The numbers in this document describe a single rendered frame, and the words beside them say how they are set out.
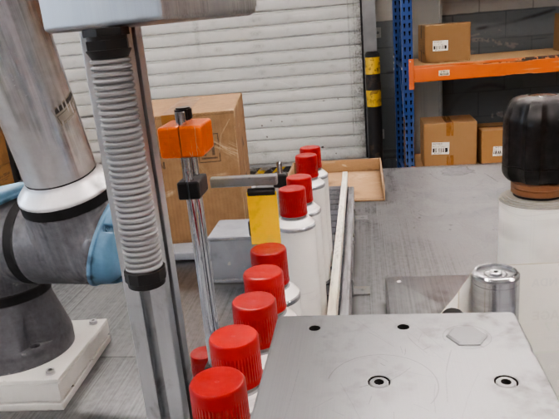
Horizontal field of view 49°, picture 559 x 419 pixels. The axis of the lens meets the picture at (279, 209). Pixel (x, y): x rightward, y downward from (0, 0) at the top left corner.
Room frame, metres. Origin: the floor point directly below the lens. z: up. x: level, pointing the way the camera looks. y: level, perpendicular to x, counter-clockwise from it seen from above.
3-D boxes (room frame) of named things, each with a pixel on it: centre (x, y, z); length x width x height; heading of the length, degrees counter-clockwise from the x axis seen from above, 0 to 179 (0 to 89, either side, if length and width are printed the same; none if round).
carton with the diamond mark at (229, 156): (1.35, 0.19, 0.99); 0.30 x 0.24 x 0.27; 179
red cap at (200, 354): (0.73, 0.12, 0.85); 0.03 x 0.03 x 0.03
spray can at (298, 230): (0.71, -0.02, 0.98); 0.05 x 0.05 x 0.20
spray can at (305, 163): (0.89, -0.05, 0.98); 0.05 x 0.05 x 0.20
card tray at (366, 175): (1.61, -0.16, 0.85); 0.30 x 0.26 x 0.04; 171
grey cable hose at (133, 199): (0.48, 0.12, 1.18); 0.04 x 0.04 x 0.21
